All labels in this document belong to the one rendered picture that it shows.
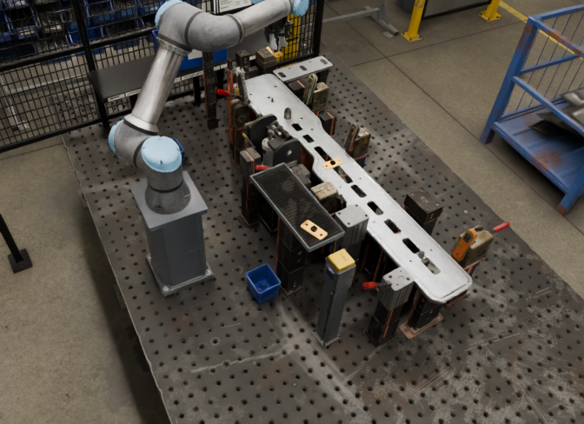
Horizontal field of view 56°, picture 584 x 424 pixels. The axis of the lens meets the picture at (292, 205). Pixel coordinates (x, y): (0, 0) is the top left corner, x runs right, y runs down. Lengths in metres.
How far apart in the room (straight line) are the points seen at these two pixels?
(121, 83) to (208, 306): 1.08
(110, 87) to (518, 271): 1.90
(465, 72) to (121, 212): 3.23
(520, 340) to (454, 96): 2.64
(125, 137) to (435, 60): 3.47
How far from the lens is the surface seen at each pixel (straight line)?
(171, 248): 1.98
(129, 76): 2.64
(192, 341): 2.05
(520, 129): 4.11
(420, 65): 4.79
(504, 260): 2.47
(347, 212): 1.88
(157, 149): 1.77
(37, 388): 2.91
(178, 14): 1.80
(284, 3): 1.96
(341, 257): 1.69
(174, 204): 1.86
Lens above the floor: 2.49
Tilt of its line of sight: 47 degrees down
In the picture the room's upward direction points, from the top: 5 degrees clockwise
